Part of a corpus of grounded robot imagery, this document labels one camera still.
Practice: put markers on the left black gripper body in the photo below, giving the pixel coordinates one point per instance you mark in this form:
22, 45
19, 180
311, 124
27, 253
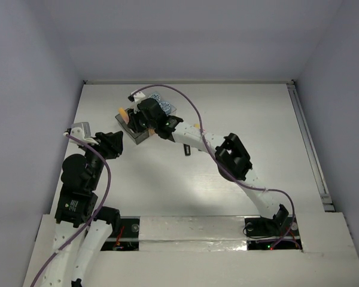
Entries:
106, 143

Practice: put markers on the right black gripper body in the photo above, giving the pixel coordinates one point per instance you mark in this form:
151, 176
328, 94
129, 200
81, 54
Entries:
139, 122

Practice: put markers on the orange pastel highlighter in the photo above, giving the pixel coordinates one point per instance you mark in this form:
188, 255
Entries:
124, 115

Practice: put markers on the blue white slime jar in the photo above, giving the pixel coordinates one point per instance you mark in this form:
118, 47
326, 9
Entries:
156, 96

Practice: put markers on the blue cap black highlighter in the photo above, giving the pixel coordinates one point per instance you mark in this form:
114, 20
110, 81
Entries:
187, 150

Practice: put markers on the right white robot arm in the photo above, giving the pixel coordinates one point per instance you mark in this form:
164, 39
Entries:
232, 159

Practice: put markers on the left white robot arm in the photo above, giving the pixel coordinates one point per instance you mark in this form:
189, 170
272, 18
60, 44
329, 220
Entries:
82, 221

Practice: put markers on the grey translucent bin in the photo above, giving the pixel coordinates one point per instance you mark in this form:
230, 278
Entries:
137, 138

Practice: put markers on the amber translucent bin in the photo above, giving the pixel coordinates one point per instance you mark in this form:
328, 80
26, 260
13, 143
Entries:
150, 110

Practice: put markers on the clear plastic bin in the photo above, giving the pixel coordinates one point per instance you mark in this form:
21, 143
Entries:
174, 109

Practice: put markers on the silver tape strip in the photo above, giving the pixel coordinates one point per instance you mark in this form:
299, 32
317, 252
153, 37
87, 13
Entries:
192, 234

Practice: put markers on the white foam front board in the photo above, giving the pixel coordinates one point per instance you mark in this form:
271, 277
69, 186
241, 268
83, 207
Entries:
328, 258

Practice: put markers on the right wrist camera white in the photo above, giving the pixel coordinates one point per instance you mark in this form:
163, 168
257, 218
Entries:
136, 96

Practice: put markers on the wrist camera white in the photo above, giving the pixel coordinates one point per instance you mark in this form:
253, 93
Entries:
80, 133
136, 96

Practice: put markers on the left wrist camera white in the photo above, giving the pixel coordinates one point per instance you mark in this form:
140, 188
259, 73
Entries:
80, 133

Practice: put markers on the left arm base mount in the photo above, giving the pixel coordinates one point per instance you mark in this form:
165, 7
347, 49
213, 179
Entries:
126, 238

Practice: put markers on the aluminium rail right edge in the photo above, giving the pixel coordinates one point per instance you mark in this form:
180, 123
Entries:
314, 162

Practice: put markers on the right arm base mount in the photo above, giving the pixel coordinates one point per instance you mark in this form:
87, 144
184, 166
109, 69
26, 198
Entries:
279, 233

